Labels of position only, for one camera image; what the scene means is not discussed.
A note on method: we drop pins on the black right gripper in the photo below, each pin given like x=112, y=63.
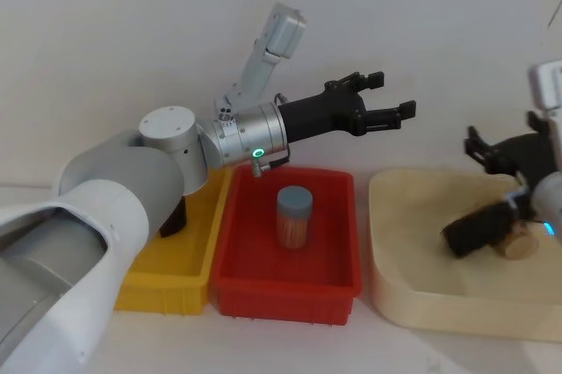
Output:
x=520, y=154

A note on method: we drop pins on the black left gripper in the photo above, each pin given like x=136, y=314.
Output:
x=316, y=112

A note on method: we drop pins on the grey and white left robot arm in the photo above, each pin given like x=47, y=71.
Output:
x=110, y=216

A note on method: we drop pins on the grey and white right robot arm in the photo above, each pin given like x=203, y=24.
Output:
x=551, y=198

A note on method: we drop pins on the black oblong object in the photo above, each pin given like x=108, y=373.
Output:
x=476, y=231

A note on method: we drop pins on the round wooden cylinder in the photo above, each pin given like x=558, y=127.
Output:
x=518, y=244

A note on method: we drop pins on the cream shallow tray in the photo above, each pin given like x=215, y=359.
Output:
x=408, y=233

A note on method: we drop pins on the clear toothpick jar, grey lid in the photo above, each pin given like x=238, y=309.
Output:
x=293, y=220

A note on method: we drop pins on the red plastic bin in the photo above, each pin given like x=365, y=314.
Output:
x=263, y=266

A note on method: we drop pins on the small black block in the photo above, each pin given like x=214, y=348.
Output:
x=175, y=220

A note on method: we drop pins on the yellow plastic bin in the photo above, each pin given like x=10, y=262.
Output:
x=180, y=260

